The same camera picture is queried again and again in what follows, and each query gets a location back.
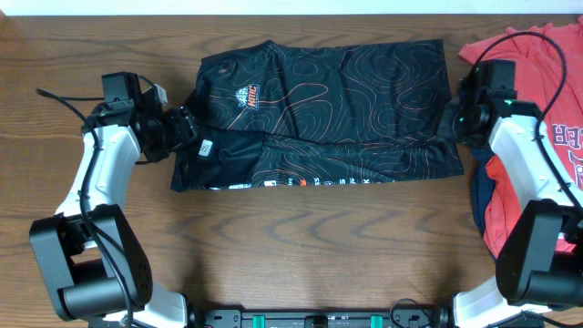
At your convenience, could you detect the black orange-patterned jersey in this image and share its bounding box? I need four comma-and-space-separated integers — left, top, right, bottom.
171, 39, 464, 191

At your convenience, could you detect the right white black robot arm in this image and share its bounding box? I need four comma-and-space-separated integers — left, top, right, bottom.
440, 97, 582, 327

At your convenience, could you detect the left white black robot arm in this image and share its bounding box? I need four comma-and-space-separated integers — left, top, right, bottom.
29, 113, 197, 327

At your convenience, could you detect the navy blue garment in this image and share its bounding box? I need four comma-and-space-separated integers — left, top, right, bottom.
471, 149, 496, 235

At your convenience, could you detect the red printed t-shirt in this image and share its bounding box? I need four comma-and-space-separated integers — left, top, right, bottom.
457, 16, 583, 259

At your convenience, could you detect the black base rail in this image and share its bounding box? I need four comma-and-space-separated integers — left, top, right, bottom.
88, 298, 547, 328

